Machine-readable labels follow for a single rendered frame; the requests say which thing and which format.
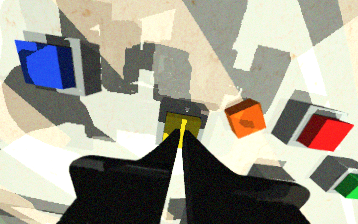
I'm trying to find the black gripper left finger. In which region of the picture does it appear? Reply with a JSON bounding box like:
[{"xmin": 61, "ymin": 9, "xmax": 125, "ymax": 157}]
[{"xmin": 68, "ymin": 128, "xmax": 181, "ymax": 224}]

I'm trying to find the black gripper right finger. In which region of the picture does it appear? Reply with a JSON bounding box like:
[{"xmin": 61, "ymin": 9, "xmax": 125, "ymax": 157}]
[{"xmin": 182, "ymin": 130, "xmax": 311, "ymax": 224}]

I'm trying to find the orange cube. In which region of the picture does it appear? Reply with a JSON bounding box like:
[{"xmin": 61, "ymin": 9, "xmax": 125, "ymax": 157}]
[{"xmin": 224, "ymin": 98, "xmax": 266, "ymax": 139}]

